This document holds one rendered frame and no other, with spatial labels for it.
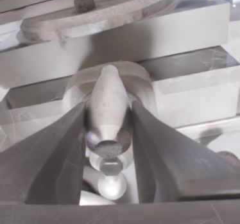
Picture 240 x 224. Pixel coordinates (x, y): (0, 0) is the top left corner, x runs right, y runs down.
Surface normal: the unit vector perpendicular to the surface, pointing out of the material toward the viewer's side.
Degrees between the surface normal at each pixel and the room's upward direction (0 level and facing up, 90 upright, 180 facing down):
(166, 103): 90
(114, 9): 50
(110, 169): 90
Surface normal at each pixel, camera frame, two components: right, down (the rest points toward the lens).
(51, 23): -0.44, -0.04
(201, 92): 0.03, 0.58
